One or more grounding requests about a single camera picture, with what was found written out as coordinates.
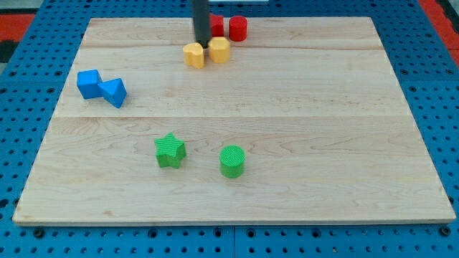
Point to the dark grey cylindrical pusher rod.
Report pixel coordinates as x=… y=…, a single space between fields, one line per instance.
x=201 y=21

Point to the red block behind rod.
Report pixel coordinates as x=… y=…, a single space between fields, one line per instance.
x=217 y=25

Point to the red cylinder block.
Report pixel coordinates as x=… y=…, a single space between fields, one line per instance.
x=238 y=28

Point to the yellow hexagon block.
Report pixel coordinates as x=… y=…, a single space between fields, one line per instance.
x=219 y=49

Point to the yellow heart block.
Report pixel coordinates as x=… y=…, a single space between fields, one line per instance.
x=194 y=55

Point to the blue triangle block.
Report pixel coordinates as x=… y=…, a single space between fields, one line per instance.
x=113 y=91

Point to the blue cube block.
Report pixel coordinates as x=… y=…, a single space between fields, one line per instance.
x=87 y=84

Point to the green star block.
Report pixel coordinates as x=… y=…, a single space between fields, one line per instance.
x=170 y=151

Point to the green cylinder block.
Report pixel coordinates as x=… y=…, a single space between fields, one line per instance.
x=232 y=161

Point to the light wooden board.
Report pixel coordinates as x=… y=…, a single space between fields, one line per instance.
x=314 y=103

